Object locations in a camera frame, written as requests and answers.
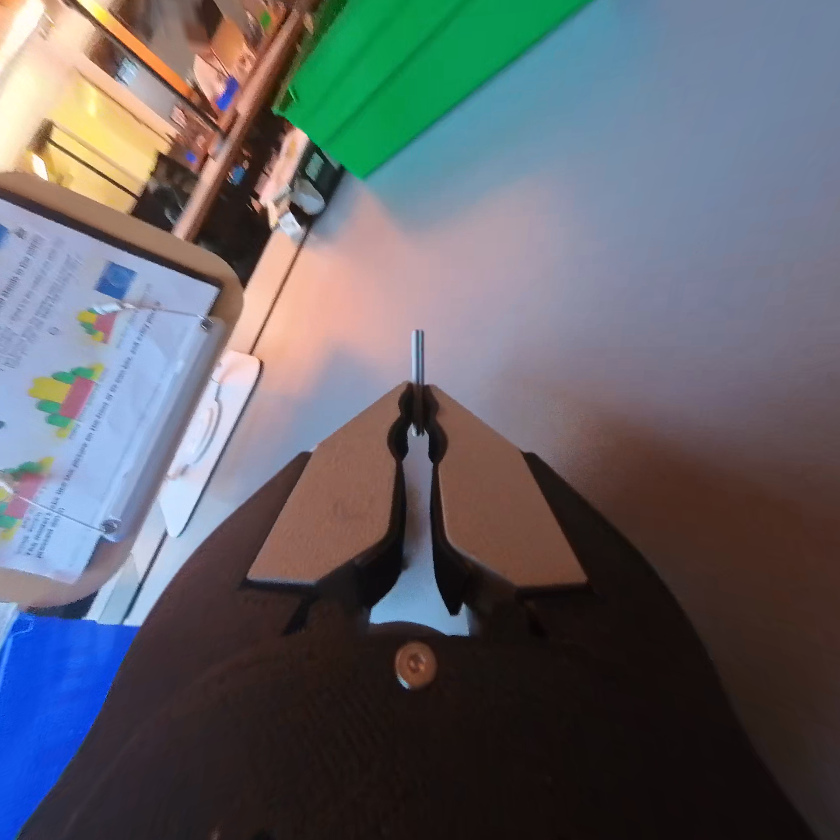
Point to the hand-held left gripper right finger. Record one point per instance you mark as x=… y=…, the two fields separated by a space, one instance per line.
x=499 y=512

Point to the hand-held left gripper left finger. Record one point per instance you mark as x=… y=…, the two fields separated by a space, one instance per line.
x=334 y=505

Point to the grey lego axle pin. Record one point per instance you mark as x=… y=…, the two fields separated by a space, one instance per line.
x=418 y=358

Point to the printed lego instruction sheet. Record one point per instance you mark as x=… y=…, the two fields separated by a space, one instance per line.
x=85 y=407

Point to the white flat plastic card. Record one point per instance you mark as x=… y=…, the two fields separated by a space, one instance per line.
x=223 y=407

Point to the wooden clipboard with instruction sheet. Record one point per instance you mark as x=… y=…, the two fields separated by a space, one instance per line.
x=226 y=295

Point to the small white cup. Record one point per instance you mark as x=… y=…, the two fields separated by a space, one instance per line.
x=310 y=195

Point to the blue plastic bin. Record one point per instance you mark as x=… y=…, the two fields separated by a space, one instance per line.
x=52 y=709

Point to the wooden beam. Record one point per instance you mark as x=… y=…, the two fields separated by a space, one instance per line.
x=239 y=124

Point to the yellow cabinet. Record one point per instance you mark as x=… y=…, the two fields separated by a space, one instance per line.
x=105 y=138

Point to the green plastic box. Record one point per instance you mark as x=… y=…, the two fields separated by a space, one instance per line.
x=407 y=72

